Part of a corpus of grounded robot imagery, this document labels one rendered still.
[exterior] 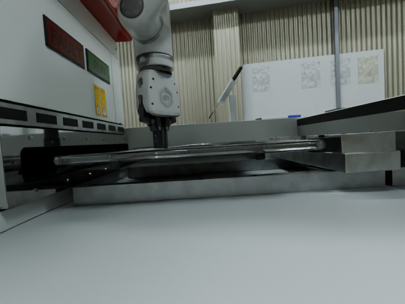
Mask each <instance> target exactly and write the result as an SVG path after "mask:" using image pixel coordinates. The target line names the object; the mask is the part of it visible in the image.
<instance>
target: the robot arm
mask: <svg viewBox="0 0 405 304"><path fill-rule="evenodd" d="M117 14H118V18H119V21H120V23H121V24H122V26H123V27H124V28H125V29H126V30H127V31H128V32H129V33H130V34H131V35H132V37H133V39H134V44H135V52H136V68H137V71H138V73H137V79H136V109H137V114H138V115H139V121H140V122H142V123H145V124H147V125H148V126H149V128H150V131H152V133H153V143H154V148H168V133H167V131H168V130H169V126H170V125H171V124H173V123H176V117H178V116H179V115H180V103H179V97H178V90H177V84H176V81H175V77H174V76H173V75H172V72H173V71H174V62H173V53H172V35H171V17H170V7H169V1H168V0H119V2H118V7H117Z"/></svg>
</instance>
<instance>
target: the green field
mask: <svg viewBox="0 0 405 304"><path fill-rule="evenodd" d="M87 52H88V51H87ZM88 60H89V69H90V70H91V71H92V72H94V73H96V74H97V75H99V76H100V77H102V78H103V79H105V80H107V81H108V82H110V79H109V70H108V66H107V65H105V64H104V63H103V62H102V61H100V60H99V59H98V58H96V57H95V56H94V55H93V54H91V53H90V52H88Z"/></svg>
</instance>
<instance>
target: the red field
mask: <svg viewBox="0 0 405 304"><path fill-rule="evenodd" d="M46 23H47V30H48V43H49V44H50V45H51V46H53V47H54V48H56V49H58V50H59V51H61V52H62V53H64V54H66V55H67V56H69V57H70V58H72V59H74V60H75V61H76V62H78V63H80V64H81V65H83V66H84V56H83V47H82V46H81V45H80V44H79V43H77V42H76V41H75V40H74V39H73V38H71V37H70V36H68V35H67V34H66V33H65V32H64V31H62V30H61V29H59V27H57V26H56V25H54V24H53V23H52V22H51V21H50V20H48V19H47V18H46Z"/></svg>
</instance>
